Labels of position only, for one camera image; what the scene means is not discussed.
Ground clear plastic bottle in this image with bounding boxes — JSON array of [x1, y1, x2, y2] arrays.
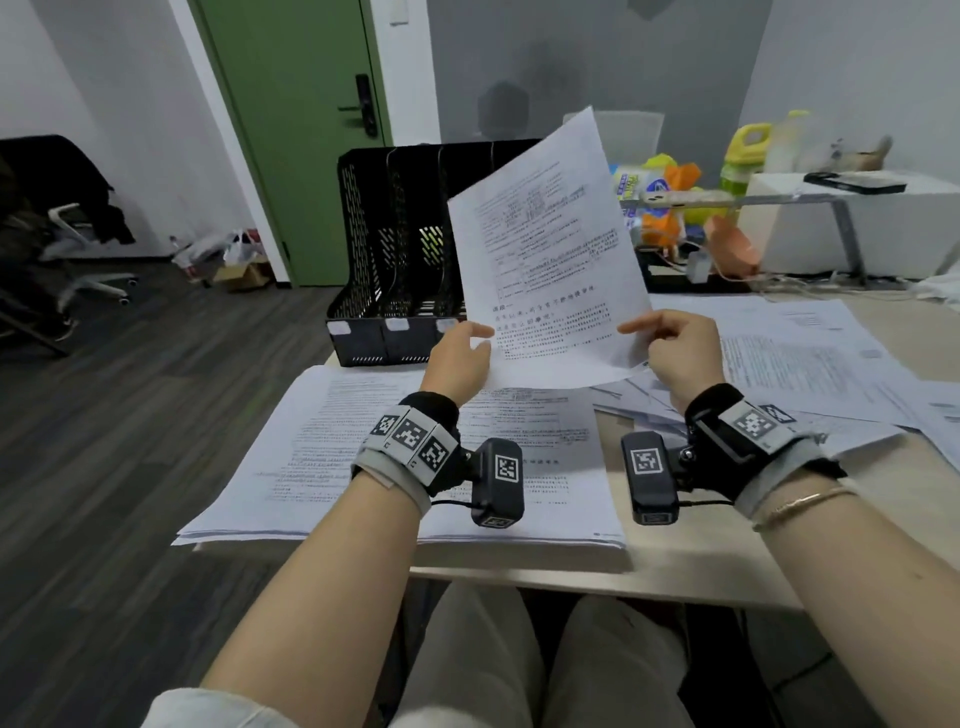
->
[[772, 109, 816, 176]]

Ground grey metal stand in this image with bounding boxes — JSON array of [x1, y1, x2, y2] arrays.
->
[[741, 192, 873, 288]]

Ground gold bracelet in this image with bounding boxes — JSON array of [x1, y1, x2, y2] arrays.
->
[[751, 486, 861, 534]]

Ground colourful packet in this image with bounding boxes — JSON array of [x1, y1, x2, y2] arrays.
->
[[610, 163, 663, 205]]

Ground scattered pile of printed documents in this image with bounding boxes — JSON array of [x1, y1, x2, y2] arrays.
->
[[592, 294, 960, 475]]

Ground white office chair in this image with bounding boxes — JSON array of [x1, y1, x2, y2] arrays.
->
[[33, 202, 141, 320]]

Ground brown cardboard box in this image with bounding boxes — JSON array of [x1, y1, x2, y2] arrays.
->
[[212, 258, 273, 293]]

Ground green door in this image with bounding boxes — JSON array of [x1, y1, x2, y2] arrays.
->
[[187, 0, 396, 290]]

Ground white box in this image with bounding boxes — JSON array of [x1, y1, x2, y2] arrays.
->
[[738, 171, 960, 279]]

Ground person's left forearm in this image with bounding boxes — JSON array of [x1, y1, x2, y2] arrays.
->
[[198, 468, 426, 715]]

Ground black door lock handle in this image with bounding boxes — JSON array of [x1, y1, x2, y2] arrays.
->
[[337, 73, 380, 138]]

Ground white plastic bags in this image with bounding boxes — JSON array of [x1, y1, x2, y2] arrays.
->
[[171, 228, 264, 283]]

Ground person's left hand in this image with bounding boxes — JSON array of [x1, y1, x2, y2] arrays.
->
[[418, 319, 496, 410]]

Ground black jacket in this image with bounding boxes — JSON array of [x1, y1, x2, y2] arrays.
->
[[0, 135, 137, 250]]

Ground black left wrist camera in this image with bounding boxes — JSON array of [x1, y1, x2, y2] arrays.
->
[[468, 438, 526, 531]]

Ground right wrist strap with markers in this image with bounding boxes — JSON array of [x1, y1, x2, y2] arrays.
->
[[684, 383, 849, 520]]

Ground person's right forearm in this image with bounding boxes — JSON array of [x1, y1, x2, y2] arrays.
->
[[753, 480, 960, 728]]

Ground black smartphone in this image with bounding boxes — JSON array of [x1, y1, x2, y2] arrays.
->
[[803, 171, 908, 197]]

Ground salmon plastic bowl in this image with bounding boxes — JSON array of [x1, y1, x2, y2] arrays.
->
[[702, 215, 761, 278]]

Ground wrist strap with markers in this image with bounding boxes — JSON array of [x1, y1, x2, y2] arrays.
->
[[684, 383, 849, 520], [351, 390, 471, 518]]

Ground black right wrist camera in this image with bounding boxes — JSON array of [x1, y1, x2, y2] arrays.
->
[[620, 431, 696, 527]]

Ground printed white paper sheet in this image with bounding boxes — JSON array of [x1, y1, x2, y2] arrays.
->
[[447, 105, 654, 393]]

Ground black mesh file organizer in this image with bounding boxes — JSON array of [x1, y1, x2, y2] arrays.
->
[[325, 138, 545, 369]]

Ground person's right hand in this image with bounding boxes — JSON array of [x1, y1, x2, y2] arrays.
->
[[618, 308, 726, 415]]

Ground white sleeve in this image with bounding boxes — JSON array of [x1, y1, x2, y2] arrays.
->
[[141, 687, 301, 728]]

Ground yellow-green plastic jug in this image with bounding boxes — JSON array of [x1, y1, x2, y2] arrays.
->
[[720, 123, 774, 198]]

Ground left wrist strap with markers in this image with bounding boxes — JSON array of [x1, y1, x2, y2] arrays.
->
[[351, 390, 471, 518]]

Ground stack of printed papers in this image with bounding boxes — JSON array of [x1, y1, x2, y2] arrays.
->
[[172, 365, 630, 553]]

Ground person's legs in beige trousers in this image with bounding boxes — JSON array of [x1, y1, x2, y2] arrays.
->
[[390, 581, 696, 728]]

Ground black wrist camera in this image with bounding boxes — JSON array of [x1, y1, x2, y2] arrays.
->
[[620, 431, 696, 527], [468, 438, 526, 531]]

